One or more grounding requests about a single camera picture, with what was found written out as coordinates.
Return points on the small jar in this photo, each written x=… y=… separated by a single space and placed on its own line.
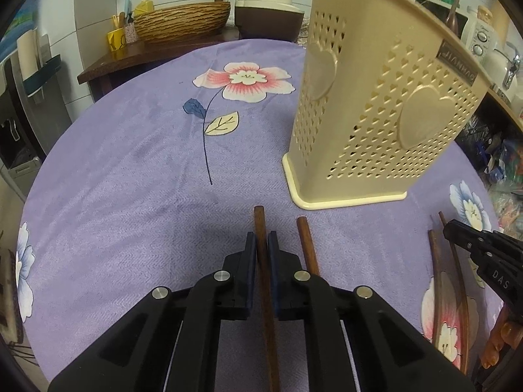
x=484 y=14

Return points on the small patterned bottle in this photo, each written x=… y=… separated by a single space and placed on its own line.
x=130 y=32

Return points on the yellow cup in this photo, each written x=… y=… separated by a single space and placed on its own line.
x=115 y=40

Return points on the cream perforated utensil holder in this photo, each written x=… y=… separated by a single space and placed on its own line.
x=367 y=110

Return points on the dark wooden sink cabinet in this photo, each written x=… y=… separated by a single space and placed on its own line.
x=135 y=61

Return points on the blue toothbrush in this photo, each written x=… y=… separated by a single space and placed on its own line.
x=128 y=8

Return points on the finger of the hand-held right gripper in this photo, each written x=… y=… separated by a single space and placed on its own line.
x=490 y=261

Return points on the white electric kettle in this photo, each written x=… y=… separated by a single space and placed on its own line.
x=504 y=65

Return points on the grey water dispenser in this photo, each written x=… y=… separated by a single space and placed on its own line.
x=24 y=130

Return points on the person's right hand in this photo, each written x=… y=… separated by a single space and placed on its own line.
x=496 y=341

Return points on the brown and white rice cooker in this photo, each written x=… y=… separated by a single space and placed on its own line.
x=265 y=14

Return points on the yellow soap bottle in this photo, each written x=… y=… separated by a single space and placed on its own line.
x=144 y=6

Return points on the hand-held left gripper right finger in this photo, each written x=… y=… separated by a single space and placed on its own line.
x=327 y=326

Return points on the purple floral tablecloth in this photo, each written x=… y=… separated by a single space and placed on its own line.
x=122 y=212

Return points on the black plastic bag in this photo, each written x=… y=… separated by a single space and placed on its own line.
x=478 y=147

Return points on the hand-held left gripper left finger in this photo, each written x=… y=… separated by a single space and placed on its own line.
x=196 y=326

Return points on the paper cup dispenser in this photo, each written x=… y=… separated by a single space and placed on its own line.
x=30 y=61

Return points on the colourful plastic bags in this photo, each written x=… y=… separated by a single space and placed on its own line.
x=508 y=188

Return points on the woven pattern wash basin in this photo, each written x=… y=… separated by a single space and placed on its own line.
x=182 y=20

